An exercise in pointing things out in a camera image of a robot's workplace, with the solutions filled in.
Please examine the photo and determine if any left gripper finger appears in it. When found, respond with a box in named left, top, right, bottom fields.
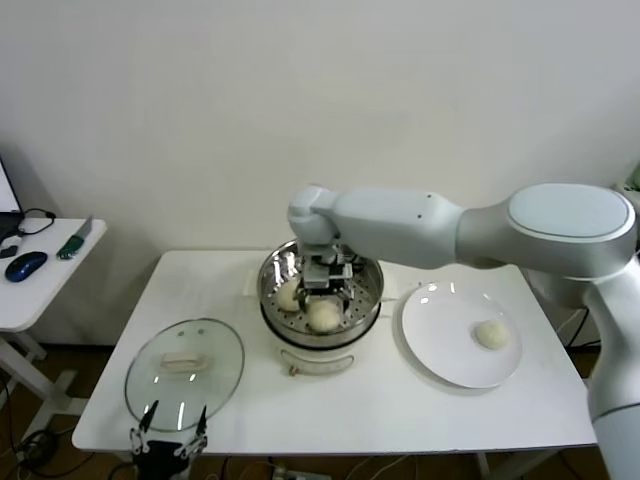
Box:
left=128, top=399, right=160, bottom=455
left=174, top=404, right=210, bottom=459

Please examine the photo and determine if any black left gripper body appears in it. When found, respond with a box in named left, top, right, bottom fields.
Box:
left=133, top=439, right=195, bottom=480

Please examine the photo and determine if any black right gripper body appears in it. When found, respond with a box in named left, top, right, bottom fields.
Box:
left=302, top=264, right=359, bottom=297

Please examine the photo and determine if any white steamed baozi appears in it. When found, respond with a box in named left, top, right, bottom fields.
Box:
left=276, top=279, right=304, bottom=312
left=305, top=299, right=342, bottom=334
left=472, top=319, right=511, bottom=350

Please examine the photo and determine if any glass pot lid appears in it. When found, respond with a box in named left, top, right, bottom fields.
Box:
left=124, top=318, right=246, bottom=432

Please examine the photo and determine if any steel steamer basket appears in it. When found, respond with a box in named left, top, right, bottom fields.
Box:
left=243, top=233, right=400, bottom=349

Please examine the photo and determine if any white round plate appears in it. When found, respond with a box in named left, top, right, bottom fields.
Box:
left=401, top=282, right=525, bottom=390

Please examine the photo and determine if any white side table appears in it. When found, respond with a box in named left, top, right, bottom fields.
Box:
left=0, top=218, right=109, bottom=419

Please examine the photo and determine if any blue computer mouse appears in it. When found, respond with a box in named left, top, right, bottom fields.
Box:
left=4, top=251, right=49, bottom=282

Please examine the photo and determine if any small black adapter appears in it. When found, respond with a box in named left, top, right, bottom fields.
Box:
left=0, top=235, right=25, bottom=260

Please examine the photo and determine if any black laptop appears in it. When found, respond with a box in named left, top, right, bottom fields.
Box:
left=0, top=152, right=26, bottom=241

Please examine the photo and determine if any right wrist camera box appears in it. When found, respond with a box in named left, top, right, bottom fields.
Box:
left=304, top=257, right=334, bottom=289

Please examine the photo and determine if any black floor cable bundle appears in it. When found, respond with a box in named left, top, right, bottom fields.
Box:
left=0, top=372, right=76, bottom=479

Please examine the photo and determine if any green handled knife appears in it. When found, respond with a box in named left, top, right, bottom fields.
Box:
left=56, top=215, right=95, bottom=262

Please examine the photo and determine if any white wall cable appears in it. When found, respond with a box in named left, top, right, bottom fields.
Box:
left=557, top=303, right=594, bottom=334

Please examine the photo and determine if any black looped cable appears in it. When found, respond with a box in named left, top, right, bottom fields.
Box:
left=18, top=208, right=57, bottom=237

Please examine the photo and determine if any black cable with plug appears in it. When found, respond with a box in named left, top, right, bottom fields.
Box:
left=567, top=319, right=606, bottom=349

